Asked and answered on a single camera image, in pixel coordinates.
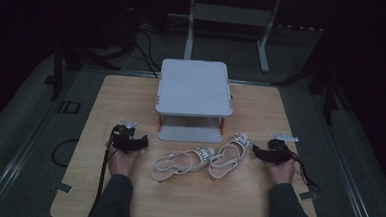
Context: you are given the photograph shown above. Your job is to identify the black tape floor mark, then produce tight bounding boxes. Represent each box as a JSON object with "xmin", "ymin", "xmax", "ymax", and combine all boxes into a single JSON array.
[{"xmin": 57, "ymin": 99, "xmax": 82, "ymax": 115}]

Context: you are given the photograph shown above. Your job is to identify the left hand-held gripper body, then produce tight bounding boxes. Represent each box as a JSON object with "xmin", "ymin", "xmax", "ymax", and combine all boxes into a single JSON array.
[{"xmin": 109, "ymin": 117, "xmax": 138, "ymax": 155}]

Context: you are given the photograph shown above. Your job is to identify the right hand-held gripper cable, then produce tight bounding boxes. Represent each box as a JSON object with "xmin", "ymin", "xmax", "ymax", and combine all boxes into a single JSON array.
[{"xmin": 288, "ymin": 150, "xmax": 324, "ymax": 193}]

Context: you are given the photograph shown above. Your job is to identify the black tripod stand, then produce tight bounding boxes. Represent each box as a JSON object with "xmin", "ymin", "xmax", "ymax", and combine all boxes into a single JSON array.
[
  {"xmin": 269, "ymin": 26, "xmax": 356, "ymax": 128},
  {"xmin": 49, "ymin": 0, "xmax": 142, "ymax": 106}
]

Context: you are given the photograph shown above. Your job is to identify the grey tape strip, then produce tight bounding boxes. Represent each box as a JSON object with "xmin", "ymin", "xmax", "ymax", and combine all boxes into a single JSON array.
[
  {"xmin": 298, "ymin": 190, "xmax": 320, "ymax": 202},
  {"xmin": 54, "ymin": 180, "xmax": 74, "ymax": 195}
]

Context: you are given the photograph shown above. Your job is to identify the hand-held gripper cable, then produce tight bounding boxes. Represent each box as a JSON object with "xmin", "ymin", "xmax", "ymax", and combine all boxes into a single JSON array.
[
  {"xmin": 288, "ymin": 150, "xmax": 324, "ymax": 193},
  {"xmin": 85, "ymin": 142, "xmax": 120, "ymax": 217}
]

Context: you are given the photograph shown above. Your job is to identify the white two-tier shoe rack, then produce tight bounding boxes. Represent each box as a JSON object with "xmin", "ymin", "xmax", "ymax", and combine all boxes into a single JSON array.
[{"xmin": 153, "ymin": 57, "xmax": 237, "ymax": 146}]

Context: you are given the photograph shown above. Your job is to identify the person's right hand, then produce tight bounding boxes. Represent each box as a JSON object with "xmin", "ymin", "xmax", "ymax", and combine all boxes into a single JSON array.
[{"xmin": 264, "ymin": 156, "xmax": 297, "ymax": 187}]

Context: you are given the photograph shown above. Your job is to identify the white metal stand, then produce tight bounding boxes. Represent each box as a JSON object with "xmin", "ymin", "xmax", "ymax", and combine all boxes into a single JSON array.
[{"xmin": 182, "ymin": 0, "xmax": 283, "ymax": 74}]

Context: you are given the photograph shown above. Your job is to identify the black floor cable loop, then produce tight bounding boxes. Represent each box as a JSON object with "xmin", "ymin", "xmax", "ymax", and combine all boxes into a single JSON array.
[{"xmin": 50, "ymin": 137, "xmax": 80, "ymax": 169}]

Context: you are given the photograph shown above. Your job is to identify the person's left hand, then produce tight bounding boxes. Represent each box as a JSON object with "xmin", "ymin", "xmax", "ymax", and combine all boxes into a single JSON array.
[{"xmin": 106, "ymin": 143, "xmax": 142, "ymax": 179}]

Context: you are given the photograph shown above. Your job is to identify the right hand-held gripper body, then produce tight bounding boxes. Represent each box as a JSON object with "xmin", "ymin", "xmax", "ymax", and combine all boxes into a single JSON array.
[{"xmin": 266, "ymin": 130, "xmax": 300, "ymax": 167}]

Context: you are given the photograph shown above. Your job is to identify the beige strappy jewelled sandal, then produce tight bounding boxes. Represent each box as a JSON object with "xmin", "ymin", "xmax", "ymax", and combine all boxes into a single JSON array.
[
  {"xmin": 150, "ymin": 142, "xmax": 217, "ymax": 186},
  {"xmin": 207, "ymin": 130, "xmax": 252, "ymax": 184}
]

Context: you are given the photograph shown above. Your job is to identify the left hand-held gripper cable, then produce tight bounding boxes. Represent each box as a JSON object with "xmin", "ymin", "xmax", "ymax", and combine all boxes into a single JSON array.
[{"xmin": 85, "ymin": 142, "xmax": 120, "ymax": 217}]

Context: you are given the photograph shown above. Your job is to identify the black floor cables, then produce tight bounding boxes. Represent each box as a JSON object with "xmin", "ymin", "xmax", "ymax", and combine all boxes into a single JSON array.
[{"xmin": 133, "ymin": 27, "xmax": 163, "ymax": 79}]

